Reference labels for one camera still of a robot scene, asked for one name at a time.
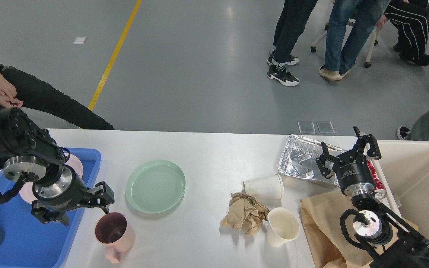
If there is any pink mug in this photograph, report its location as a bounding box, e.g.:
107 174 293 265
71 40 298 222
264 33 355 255
94 212 136 264

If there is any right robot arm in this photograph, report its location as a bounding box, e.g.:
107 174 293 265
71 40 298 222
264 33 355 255
315 127 429 268

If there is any blue plastic tray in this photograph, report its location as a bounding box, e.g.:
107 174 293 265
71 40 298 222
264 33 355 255
0 148 102 268

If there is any right floor plate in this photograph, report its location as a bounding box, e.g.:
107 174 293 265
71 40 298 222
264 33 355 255
316 121 335 134

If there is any upright white paper cup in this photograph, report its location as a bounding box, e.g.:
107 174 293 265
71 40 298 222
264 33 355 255
266 207 300 247

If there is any brown paper bag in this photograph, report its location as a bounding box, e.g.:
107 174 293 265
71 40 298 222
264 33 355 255
299 188 419 268

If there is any crumpled brown paper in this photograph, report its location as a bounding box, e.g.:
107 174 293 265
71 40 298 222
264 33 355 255
220 193 270 236

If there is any left floor plate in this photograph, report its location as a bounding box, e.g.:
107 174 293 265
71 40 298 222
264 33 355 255
298 121 316 134

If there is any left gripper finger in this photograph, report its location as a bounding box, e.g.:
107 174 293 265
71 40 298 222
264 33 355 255
31 208 70 226
86 181 115 214

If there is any white rolling chair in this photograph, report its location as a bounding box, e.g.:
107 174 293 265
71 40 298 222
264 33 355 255
310 22 381 68

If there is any pink plate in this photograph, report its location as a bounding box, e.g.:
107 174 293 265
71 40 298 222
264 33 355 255
19 154 83 204

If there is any person with black sneakers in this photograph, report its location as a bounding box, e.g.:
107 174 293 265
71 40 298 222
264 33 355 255
267 0 317 87

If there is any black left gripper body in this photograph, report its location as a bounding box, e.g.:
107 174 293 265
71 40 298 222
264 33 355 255
32 166 87 212

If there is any crushed red can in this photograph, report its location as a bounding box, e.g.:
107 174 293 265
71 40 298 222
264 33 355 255
367 160 387 200

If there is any floor plate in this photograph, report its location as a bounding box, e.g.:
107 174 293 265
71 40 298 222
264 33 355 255
316 121 335 134
298 121 316 134

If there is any seated person in black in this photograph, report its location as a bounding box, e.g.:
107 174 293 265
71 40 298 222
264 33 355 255
0 64 114 130

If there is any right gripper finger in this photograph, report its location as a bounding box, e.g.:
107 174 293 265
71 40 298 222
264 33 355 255
352 126 382 160
315 142 339 179

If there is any green plate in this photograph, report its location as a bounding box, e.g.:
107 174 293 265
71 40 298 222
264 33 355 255
125 160 186 214

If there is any beige plastic bin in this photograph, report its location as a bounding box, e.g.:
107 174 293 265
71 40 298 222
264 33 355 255
373 140 429 239

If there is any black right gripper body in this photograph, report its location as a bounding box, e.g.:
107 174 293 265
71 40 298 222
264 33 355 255
334 150 375 196

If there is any person in striped trousers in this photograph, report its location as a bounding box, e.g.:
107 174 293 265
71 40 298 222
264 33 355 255
384 0 429 66

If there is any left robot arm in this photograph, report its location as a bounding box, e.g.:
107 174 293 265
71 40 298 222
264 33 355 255
0 108 115 226

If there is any person in blue jeans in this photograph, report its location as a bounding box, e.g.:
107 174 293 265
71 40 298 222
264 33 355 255
319 0 390 81

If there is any lying white paper cup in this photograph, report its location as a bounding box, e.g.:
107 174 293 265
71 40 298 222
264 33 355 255
243 174 284 200

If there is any aluminium foil tray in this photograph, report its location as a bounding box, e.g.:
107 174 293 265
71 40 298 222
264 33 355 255
279 134 339 188

